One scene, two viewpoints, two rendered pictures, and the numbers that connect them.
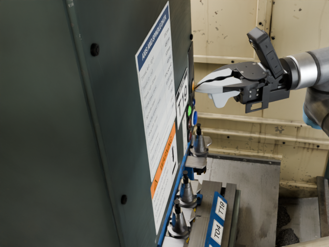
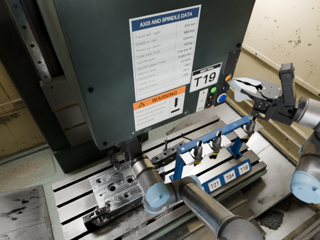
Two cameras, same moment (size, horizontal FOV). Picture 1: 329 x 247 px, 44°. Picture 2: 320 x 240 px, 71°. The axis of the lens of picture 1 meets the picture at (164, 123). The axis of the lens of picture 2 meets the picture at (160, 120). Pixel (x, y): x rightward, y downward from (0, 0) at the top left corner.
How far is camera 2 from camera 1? 0.34 m
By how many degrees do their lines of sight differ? 33
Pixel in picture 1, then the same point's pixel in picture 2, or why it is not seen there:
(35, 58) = not seen: outside the picture
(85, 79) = (56, 6)
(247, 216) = (261, 186)
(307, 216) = (301, 218)
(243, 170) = (282, 163)
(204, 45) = (307, 74)
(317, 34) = not seen: outside the picture
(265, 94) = (269, 111)
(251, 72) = (269, 91)
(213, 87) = (236, 85)
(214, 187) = (253, 157)
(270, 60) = (285, 91)
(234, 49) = not seen: outside the picture
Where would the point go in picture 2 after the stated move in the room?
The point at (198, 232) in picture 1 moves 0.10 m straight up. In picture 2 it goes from (222, 169) to (225, 160)
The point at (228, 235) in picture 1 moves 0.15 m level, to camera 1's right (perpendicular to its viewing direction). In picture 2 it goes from (235, 183) to (258, 201)
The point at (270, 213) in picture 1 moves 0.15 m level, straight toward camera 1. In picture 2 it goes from (276, 196) to (257, 206)
